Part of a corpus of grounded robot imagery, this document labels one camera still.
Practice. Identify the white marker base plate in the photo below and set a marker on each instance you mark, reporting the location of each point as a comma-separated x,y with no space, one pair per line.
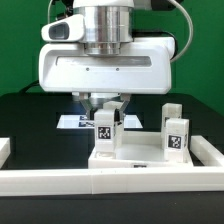
81,122

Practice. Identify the white square tabletop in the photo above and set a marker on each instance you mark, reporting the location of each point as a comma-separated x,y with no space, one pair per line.
137,149

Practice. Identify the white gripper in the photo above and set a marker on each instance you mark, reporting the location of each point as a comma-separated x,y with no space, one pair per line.
85,56

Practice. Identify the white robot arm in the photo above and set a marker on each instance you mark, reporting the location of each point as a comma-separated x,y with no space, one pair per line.
107,11

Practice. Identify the white U-shaped obstacle fence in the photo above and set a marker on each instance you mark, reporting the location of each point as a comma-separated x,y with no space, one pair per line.
105,181

